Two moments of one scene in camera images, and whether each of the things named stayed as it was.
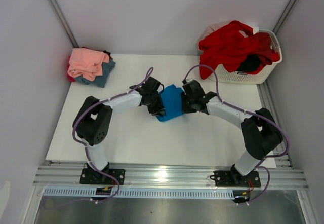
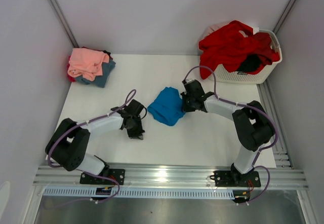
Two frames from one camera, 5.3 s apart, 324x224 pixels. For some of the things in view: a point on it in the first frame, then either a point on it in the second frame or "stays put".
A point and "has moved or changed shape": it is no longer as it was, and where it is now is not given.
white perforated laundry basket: (226, 76) stays put
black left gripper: (159, 110) to (138, 133)
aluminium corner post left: (54, 5) stays put
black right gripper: (185, 109) stays put
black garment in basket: (251, 62) stays put
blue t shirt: (172, 102) has moved or changed shape
